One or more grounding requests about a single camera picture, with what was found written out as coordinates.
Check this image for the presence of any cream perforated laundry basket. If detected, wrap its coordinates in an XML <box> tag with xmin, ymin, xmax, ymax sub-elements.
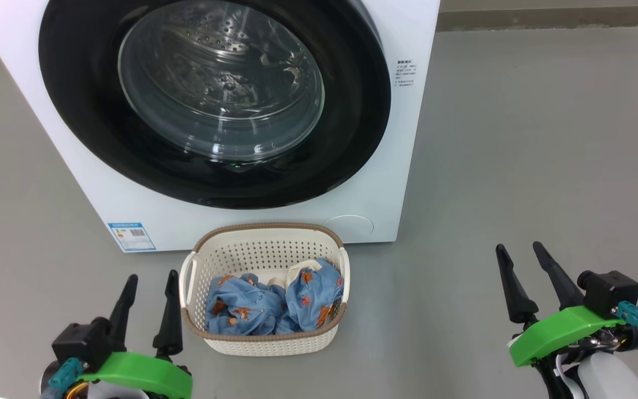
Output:
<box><xmin>179</xmin><ymin>223</ymin><xmax>351</xmax><ymax>357</ymax></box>

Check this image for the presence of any blue printed garment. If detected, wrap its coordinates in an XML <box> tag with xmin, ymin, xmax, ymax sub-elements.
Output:
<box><xmin>205</xmin><ymin>273</ymin><xmax>288</xmax><ymax>336</ymax></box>

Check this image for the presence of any black round glass washer door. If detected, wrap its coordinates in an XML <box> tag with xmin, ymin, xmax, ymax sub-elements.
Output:
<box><xmin>38</xmin><ymin>0</ymin><xmax>392</xmax><ymax>210</ymax></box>

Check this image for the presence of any blue garment with cream collar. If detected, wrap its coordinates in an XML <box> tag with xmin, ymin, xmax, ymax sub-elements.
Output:
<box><xmin>275</xmin><ymin>258</ymin><xmax>345</xmax><ymax>333</ymax></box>

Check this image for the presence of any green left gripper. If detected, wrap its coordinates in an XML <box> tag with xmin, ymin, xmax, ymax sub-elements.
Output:
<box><xmin>78</xmin><ymin>270</ymin><xmax>193</xmax><ymax>399</ymax></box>

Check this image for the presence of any round white filter cover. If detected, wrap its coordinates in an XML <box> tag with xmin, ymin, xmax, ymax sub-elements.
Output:
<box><xmin>322</xmin><ymin>215</ymin><xmax>375</xmax><ymax>243</ymax></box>

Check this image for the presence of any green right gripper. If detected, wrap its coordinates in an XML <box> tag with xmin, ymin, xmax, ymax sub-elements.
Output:
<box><xmin>495</xmin><ymin>241</ymin><xmax>638</xmax><ymax>367</ymax></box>

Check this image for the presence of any blue energy label sticker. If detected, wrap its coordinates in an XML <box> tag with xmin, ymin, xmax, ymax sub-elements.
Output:
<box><xmin>107</xmin><ymin>222</ymin><xmax>157</xmax><ymax>252</ymax></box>

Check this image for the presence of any white front-load washing machine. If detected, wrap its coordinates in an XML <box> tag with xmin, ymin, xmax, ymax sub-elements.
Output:
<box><xmin>0</xmin><ymin>0</ymin><xmax>441</xmax><ymax>254</ymax></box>

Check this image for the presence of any perforated steel washer drum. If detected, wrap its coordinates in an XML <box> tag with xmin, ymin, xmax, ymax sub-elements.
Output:
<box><xmin>120</xmin><ymin>0</ymin><xmax>325</xmax><ymax>161</ymax></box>

